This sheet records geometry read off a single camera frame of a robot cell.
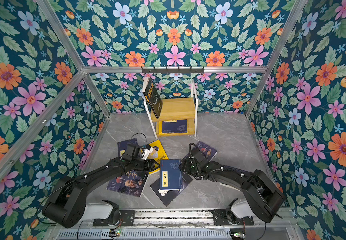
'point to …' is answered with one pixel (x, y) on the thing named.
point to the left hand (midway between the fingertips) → (159, 163)
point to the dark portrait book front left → (132, 183)
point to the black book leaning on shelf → (152, 95)
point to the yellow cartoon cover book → (158, 154)
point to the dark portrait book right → (209, 152)
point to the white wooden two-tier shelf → (178, 116)
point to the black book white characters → (166, 196)
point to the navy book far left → (122, 145)
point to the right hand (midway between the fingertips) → (181, 167)
